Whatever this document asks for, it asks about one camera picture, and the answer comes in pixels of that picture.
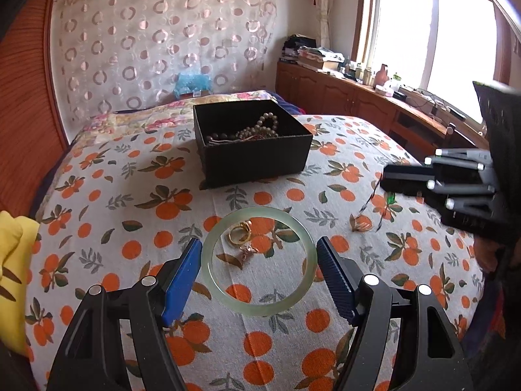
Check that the pale green jade bangle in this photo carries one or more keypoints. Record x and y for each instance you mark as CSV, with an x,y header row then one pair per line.
x,y
260,309

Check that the orange-print tablecloth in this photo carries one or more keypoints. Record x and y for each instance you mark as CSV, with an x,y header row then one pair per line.
x,y
122,195

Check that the black box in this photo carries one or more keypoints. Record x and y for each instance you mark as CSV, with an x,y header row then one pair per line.
x,y
252,163

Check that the yellow cloth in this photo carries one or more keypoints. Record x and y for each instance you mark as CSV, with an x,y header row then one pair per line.
x,y
16,260

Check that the row of bottles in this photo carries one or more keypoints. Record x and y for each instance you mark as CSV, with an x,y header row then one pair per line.
x,y
380,75

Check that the floral quilt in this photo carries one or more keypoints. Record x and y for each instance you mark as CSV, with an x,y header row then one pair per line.
x,y
154,118

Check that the wooden cabinet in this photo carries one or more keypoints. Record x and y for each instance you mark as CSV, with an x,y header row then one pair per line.
x,y
325,89

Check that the stack of books and clothes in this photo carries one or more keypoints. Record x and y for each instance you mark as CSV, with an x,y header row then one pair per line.
x,y
313,55

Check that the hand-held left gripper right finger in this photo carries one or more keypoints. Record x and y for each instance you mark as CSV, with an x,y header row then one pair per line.
x,y
338,283

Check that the patterned window curtain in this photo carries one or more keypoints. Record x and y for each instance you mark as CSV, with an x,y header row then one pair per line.
x,y
323,8

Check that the circle-patterned sheer curtain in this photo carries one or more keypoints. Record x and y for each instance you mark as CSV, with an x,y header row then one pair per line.
x,y
163,32

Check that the dark blue blanket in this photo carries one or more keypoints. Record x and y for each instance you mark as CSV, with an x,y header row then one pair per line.
x,y
291,106

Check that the small black device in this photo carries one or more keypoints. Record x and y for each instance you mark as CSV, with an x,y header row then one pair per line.
x,y
399,95

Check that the blue plastic bag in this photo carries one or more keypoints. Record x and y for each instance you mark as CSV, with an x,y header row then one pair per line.
x,y
193,83

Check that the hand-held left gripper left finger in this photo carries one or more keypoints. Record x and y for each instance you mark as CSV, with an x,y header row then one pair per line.
x,y
181,283

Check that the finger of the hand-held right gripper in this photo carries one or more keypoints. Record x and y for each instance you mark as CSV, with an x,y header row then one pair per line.
x,y
468,211
407,173

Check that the window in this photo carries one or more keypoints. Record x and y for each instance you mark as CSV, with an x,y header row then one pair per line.
x,y
427,32

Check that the pink tissue box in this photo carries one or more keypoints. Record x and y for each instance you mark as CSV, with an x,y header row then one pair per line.
x,y
383,89

